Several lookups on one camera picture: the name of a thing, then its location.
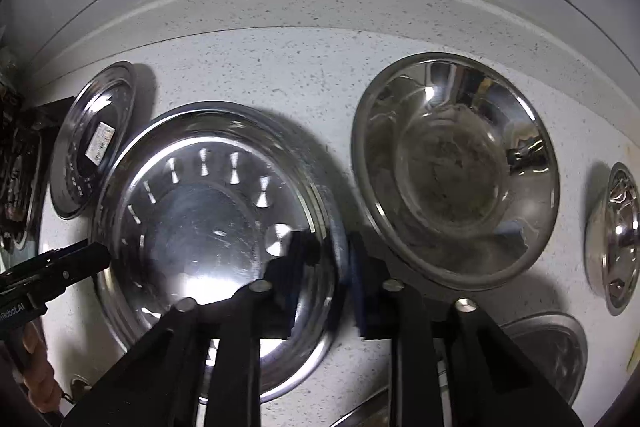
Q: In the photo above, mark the black gas stove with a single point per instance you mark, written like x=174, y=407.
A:
x=25, y=172

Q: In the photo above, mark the small steel bowl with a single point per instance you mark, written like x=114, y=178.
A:
x=620, y=242

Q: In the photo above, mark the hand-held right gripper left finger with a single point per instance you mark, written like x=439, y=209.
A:
x=295, y=287

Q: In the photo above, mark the small labelled steel plate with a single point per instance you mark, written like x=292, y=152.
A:
x=87, y=157

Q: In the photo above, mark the large steel bowl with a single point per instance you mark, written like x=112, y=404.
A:
x=450, y=177

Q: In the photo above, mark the steel plate rim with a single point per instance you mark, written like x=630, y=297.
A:
x=367, y=412

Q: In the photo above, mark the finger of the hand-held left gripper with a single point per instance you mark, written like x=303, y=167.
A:
x=75, y=264

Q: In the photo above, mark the large steel basin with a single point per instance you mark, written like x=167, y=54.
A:
x=200, y=217

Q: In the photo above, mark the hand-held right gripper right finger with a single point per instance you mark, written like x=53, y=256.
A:
x=361, y=297

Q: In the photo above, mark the person's left hand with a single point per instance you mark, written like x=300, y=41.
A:
x=40, y=372

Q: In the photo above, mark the shallow steel plate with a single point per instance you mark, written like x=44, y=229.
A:
x=550, y=352

